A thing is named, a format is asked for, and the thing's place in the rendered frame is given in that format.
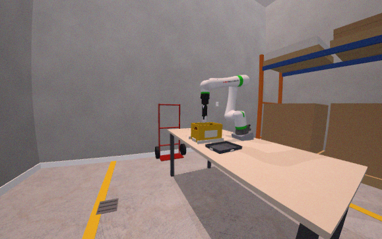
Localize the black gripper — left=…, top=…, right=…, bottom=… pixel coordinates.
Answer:
left=201, top=99, right=208, bottom=123

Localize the yellow divided crate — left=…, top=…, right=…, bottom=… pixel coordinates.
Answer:
left=191, top=122, right=222, bottom=142

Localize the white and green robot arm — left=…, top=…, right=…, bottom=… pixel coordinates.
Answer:
left=199, top=75, right=251, bottom=135

